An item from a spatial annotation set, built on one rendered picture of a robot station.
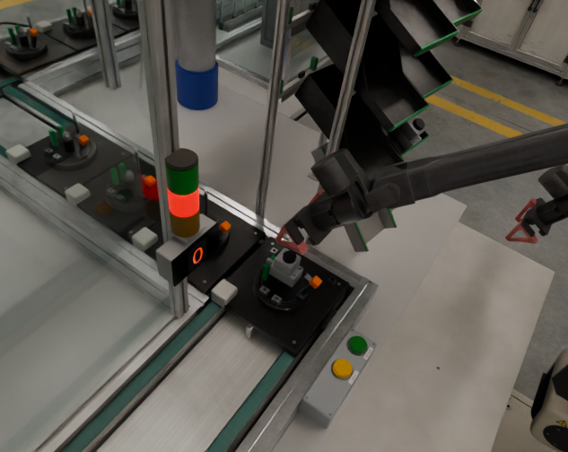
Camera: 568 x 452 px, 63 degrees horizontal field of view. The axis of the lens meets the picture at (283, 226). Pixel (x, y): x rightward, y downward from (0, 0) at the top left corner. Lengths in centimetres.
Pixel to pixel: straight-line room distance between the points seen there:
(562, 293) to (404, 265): 163
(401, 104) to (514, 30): 393
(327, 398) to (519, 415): 112
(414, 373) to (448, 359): 11
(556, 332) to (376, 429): 174
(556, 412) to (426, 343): 36
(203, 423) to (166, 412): 8
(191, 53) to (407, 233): 95
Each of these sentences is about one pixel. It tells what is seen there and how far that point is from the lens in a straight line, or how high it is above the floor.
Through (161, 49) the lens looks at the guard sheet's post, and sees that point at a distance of 64.
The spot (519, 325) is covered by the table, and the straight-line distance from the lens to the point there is 142.
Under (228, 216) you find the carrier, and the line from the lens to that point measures 125.
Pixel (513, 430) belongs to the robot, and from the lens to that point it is 198.
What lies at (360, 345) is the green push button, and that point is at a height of 97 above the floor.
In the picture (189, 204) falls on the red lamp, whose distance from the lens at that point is 75.
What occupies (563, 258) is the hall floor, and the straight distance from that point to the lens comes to 312.
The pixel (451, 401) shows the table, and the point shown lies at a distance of 121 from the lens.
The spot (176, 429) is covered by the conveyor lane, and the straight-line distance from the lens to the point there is 101.
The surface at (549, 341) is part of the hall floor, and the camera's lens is 267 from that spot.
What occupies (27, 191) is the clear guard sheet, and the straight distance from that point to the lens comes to 60.
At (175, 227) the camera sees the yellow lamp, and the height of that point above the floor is 128.
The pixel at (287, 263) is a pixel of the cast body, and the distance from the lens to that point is 101.
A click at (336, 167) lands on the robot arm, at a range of 79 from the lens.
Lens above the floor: 187
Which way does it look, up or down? 47 degrees down
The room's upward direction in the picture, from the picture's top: 10 degrees clockwise
